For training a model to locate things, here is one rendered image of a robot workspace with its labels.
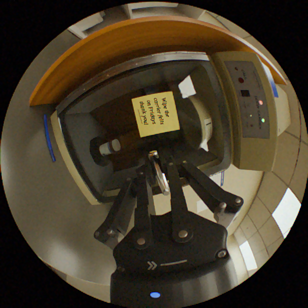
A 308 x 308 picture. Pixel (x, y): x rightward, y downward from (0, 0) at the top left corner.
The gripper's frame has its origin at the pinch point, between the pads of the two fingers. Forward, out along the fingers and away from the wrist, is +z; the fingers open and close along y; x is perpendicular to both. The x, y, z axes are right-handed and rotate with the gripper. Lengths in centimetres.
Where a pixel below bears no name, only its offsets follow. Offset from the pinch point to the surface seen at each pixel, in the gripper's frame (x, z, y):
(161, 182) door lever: -2.9, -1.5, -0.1
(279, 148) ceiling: -48, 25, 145
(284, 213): -120, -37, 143
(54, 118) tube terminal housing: 19.4, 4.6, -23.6
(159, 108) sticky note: 8.7, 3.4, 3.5
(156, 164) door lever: 0.7, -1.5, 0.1
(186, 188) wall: -53, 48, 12
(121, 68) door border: 19.8, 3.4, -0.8
